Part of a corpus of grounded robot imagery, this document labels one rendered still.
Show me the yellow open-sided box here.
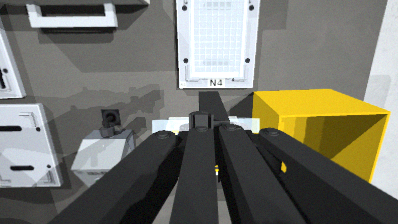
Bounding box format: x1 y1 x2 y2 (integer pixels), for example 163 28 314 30
252 89 391 183

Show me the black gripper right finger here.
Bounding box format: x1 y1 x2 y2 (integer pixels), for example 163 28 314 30
208 91 398 224

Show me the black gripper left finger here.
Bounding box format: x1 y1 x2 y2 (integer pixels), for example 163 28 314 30
47 91 219 224

